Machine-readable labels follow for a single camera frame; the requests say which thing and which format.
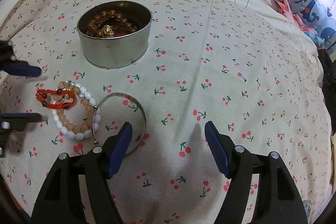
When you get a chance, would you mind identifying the pink cloth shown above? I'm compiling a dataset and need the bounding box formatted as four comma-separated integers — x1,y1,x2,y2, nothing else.
274,0,317,35

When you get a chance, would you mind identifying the silver metal bangle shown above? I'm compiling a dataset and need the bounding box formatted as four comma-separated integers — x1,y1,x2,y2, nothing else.
91,92,147,156

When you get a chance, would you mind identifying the jewelry pile in tin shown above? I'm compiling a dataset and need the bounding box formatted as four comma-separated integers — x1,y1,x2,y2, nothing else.
86,10,139,39

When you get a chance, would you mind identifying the white bead bracelet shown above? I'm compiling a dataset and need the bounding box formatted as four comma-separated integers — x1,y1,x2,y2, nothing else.
51,83,101,141

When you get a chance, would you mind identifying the cherry print bed sheet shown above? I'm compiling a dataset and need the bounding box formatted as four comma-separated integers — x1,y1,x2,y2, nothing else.
1,0,331,223

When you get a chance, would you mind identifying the brown wooden bead bracelet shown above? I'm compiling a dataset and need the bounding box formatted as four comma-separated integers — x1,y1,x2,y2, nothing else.
85,9,138,38

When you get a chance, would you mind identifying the red cord bracelet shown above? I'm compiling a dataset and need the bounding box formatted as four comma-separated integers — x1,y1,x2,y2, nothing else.
35,88,77,111

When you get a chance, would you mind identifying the round silver metal tin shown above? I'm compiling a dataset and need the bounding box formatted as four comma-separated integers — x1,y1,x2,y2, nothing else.
77,1,152,69

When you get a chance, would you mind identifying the peach bead bracelet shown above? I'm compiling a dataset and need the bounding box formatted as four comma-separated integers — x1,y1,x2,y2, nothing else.
53,80,95,134

